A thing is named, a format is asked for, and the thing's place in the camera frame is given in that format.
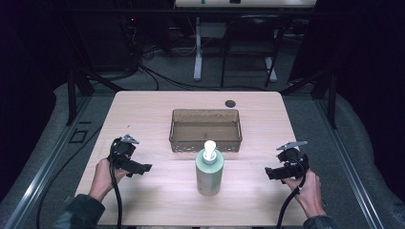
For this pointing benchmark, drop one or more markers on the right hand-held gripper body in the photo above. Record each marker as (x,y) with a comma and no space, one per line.
(294,163)

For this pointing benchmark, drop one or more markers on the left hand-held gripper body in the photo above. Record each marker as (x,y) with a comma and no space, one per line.
(122,152)

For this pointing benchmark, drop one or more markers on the green pump bottle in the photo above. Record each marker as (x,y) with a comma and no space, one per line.
(209,176)

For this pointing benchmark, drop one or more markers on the brown translucent plastic basket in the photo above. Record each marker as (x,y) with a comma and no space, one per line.
(205,129)

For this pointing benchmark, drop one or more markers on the person's left hand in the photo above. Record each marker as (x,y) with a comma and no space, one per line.
(103,178)

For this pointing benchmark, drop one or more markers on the person's right hand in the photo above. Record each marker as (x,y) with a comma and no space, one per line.
(309,194)

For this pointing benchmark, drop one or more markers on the black metal stand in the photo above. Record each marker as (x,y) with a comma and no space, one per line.
(72,95)
(331,98)

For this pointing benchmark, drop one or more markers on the dark round table grommet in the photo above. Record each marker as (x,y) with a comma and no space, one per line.
(230,103)

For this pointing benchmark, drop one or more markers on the dark computer tower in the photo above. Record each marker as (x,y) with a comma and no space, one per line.
(105,41)

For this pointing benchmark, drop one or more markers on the white desk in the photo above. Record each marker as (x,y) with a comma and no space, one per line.
(198,47)

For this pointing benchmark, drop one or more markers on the black chair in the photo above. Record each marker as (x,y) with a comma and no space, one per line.
(251,31)

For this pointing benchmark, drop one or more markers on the black square floor frame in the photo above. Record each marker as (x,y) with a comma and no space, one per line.
(78,136)

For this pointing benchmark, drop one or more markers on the aluminium floor rail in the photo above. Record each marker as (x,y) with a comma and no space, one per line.
(38,184)
(353,178)

